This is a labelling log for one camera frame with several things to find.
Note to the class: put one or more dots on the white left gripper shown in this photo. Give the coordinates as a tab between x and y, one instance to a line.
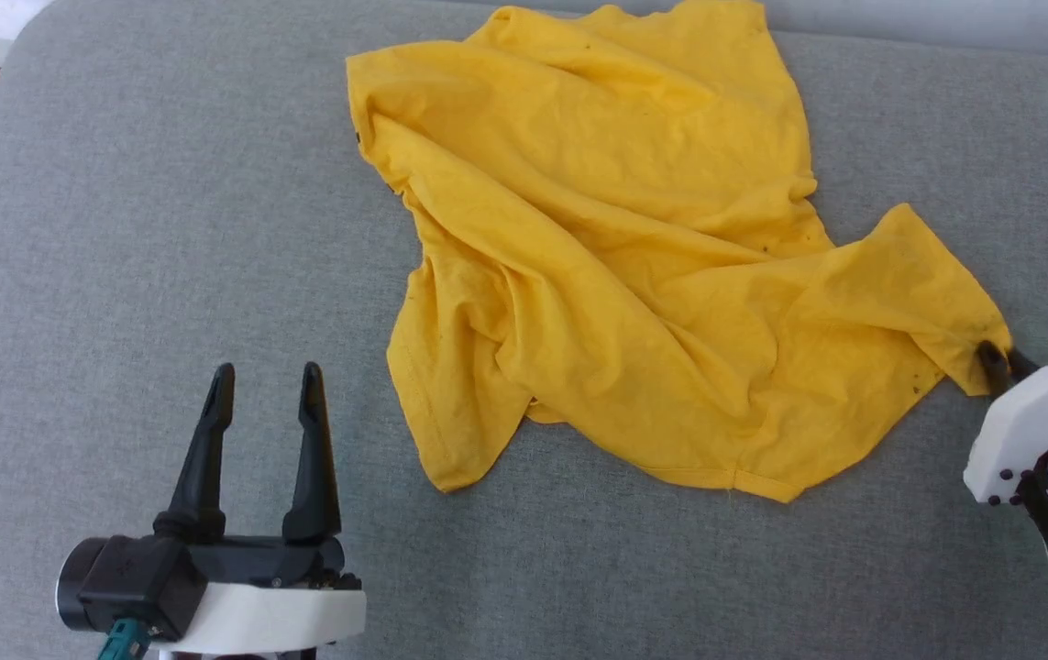
285	619

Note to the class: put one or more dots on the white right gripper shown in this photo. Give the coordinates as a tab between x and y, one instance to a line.
1028	422

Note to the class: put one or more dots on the yellow cartoon print T-shirt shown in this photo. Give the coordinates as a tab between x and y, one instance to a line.
634	257

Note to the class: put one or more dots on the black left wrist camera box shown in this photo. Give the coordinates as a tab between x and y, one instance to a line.
143	582

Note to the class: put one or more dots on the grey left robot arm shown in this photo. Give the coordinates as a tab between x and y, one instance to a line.
74	587

